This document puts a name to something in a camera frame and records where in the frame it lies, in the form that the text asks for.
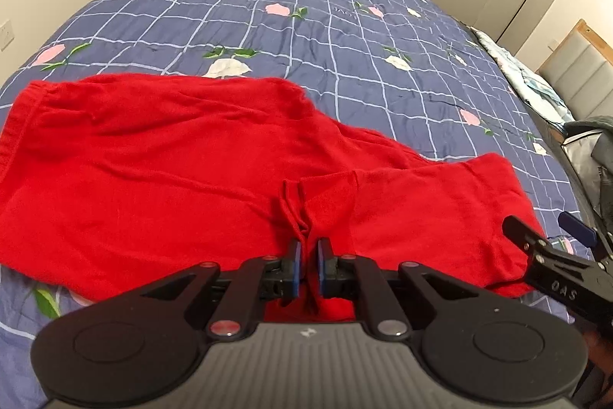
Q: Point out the beige wardrobe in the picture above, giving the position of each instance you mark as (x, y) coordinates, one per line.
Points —
(503, 6)

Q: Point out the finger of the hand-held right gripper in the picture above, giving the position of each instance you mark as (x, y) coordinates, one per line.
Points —
(577, 228)
(524, 234)

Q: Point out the dark grey bedsheet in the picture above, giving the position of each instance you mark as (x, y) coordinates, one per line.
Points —
(558, 160)

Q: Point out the wall socket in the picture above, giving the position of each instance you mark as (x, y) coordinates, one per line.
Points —
(7, 35)

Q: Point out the light blue blanket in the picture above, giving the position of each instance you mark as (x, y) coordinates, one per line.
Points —
(527, 83)

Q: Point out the person's right forearm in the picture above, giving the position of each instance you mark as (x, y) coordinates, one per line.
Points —
(601, 349)

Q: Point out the dark grey cloth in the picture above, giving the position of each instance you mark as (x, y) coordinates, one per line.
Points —
(598, 131)

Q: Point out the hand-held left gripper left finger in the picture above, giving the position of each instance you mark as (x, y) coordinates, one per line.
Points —
(297, 267)

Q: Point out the red pants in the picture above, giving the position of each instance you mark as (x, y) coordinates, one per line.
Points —
(167, 174)

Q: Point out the padded wooden headboard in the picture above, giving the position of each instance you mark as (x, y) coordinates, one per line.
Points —
(584, 73)

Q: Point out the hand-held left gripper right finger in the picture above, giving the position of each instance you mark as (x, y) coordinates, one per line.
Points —
(321, 267)

